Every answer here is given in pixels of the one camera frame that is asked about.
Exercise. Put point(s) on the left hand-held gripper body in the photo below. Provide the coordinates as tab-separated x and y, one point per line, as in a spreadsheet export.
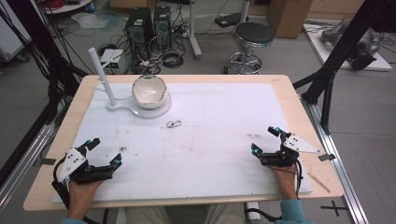
76	161

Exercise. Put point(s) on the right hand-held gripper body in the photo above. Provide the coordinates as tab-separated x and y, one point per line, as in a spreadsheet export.
292	144

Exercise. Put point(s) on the white ceramic bowl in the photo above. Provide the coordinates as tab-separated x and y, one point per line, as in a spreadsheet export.
149	91

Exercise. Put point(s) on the person's left hand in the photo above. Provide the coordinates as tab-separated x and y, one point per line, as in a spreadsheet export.
80	196

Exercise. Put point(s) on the person's right hand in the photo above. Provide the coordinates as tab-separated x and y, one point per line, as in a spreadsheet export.
287	182

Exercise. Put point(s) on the grey tape piece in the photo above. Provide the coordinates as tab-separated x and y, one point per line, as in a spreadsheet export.
327	157
48	161

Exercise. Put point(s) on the thin wooden stick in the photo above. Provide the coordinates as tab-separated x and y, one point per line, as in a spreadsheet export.
319	182

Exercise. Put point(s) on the white foam mat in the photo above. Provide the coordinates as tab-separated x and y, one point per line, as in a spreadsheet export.
199	155

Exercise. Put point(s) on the person's light trousers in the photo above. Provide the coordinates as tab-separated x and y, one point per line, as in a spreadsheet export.
183	216

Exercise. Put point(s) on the white box device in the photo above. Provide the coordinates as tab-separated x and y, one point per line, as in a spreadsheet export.
111	57

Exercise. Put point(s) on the black round stool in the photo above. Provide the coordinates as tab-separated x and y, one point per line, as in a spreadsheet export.
253	34

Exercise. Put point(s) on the white platform board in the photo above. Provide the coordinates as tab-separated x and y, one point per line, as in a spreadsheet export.
345	59

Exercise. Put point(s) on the brown cardboard box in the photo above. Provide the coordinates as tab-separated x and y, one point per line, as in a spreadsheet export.
288	17

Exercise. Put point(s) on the black flat device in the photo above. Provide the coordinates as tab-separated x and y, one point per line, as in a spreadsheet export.
230	20

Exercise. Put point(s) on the grey machine part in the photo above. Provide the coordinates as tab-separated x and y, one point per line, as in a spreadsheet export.
361	43

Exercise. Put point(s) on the black computer tower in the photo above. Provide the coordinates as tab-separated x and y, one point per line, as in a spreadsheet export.
138	29
162	25

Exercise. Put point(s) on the clear plastic sheet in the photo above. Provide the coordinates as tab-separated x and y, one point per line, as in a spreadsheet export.
93	20

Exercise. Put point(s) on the white table leg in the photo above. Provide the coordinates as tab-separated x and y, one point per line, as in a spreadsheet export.
194	28

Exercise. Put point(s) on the round white table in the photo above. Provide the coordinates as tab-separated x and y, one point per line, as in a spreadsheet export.
67	6

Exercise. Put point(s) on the aluminium rail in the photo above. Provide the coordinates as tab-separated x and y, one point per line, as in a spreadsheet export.
21	161
339	174

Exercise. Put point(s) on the white stand with post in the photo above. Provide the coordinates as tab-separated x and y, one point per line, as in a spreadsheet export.
102	77

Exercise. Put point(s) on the black metal frame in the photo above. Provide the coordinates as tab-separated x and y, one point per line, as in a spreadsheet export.
333	62
40	62

